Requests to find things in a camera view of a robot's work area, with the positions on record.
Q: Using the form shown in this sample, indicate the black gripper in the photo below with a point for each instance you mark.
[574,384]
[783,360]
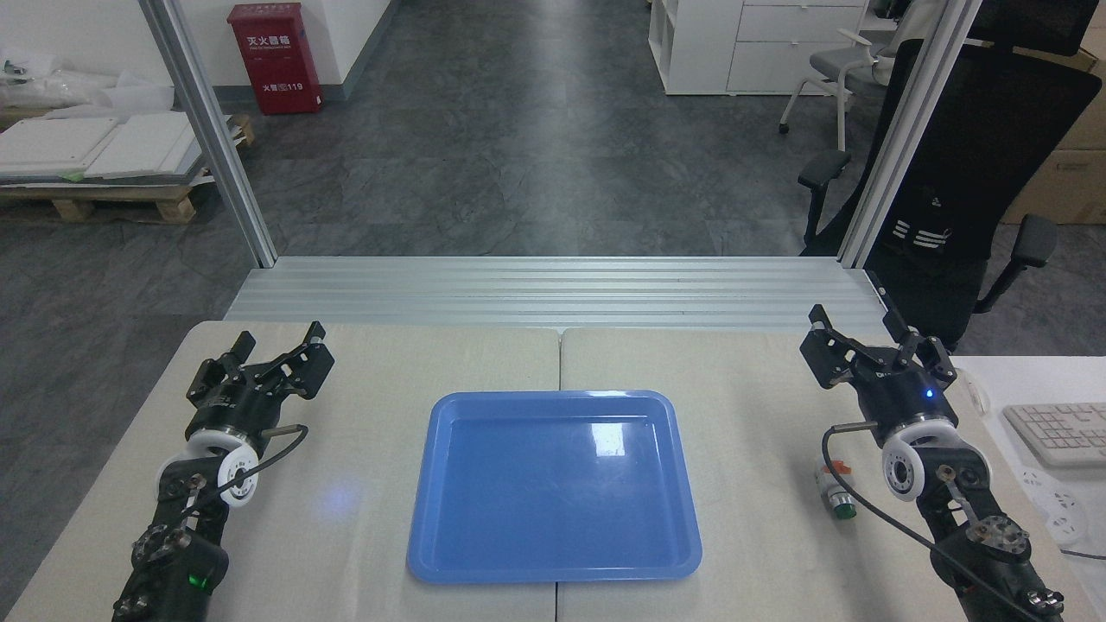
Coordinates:
[907,399]
[238,406]

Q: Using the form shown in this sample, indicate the switch part with green button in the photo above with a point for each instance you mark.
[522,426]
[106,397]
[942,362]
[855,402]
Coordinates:
[835,494]

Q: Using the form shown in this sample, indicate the blue plastic tray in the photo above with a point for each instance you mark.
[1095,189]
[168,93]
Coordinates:
[553,492]

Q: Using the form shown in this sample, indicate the beige table mat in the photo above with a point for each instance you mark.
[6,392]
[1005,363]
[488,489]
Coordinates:
[752,449]
[346,466]

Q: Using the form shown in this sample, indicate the white keyboard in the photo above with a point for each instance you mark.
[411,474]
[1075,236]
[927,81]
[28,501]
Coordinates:
[1058,432]

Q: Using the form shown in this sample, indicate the black mesh office chair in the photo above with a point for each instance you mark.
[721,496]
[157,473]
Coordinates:
[985,155]

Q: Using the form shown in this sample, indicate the wooden pallet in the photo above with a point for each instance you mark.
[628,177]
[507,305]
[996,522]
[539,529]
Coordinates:
[104,200]

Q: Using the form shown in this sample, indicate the white power strip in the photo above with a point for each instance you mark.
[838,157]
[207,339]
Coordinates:
[1058,510]

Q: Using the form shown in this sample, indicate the brown cardboard boxes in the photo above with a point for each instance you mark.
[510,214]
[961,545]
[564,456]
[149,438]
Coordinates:
[1067,164]

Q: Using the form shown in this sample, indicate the stack of white boards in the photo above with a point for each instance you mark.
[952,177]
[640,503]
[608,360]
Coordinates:
[95,147]

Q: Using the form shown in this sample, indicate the grey white office chair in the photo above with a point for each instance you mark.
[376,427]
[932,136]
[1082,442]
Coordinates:
[842,65]

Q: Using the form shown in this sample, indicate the red fire extinguisher box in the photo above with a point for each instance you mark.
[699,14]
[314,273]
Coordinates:
[275,60]

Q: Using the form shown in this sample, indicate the white drawer cabinet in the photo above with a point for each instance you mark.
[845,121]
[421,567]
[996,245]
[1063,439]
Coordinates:
[734,43]

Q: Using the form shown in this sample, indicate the silver aluminium post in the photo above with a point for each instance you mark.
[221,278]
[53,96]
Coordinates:
[212,138]
[907,138]

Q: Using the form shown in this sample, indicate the silver aluminium rail platform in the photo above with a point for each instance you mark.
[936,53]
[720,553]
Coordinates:
[562,294]

